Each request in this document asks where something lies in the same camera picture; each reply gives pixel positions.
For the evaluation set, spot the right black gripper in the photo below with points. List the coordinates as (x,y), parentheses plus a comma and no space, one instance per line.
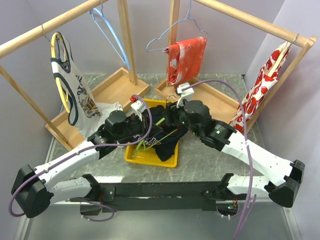
(170,109)

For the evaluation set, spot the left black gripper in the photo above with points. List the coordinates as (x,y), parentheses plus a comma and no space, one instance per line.
(143,130)

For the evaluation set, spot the navy maroon-trimmed tank top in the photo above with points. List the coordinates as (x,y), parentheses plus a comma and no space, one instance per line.
(164,148)

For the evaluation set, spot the green plastic hanger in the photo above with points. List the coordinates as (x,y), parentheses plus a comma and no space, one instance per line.
(143,154)

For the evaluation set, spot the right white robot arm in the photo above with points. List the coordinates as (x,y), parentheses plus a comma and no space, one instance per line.
(280,179)

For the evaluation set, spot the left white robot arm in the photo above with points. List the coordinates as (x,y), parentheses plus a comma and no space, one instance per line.
(35,189)

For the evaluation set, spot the white navy graphic tank top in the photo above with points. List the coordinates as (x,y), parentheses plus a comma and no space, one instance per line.
(86,114)

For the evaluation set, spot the cream plastic hanger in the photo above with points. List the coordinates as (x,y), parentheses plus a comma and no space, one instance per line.
(277,58)

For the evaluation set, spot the light blue plastic hanger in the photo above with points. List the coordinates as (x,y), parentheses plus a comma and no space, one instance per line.
(109,33)

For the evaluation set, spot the yellow plastic hanger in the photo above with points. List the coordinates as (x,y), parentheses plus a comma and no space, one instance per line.
(63,96)

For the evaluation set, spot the right wooden clothes rack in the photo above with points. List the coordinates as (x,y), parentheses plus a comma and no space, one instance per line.
(223,107)

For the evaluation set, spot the yellow plastic tray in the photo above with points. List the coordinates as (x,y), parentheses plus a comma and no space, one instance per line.
(152,103)

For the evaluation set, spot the orange white tie-dye garment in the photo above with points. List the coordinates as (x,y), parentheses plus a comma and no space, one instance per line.
(185,59)

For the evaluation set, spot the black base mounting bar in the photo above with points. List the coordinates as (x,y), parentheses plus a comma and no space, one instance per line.
(143,196)

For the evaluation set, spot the red floral white garment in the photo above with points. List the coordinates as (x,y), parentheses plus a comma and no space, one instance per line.
(254,97)

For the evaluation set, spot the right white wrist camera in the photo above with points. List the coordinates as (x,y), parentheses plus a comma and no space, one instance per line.
(185,93)

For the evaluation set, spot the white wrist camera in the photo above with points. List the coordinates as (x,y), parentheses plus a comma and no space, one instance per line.
(185,93)
(138,106)

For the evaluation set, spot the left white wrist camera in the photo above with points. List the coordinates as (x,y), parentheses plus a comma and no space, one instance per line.
(138,106)

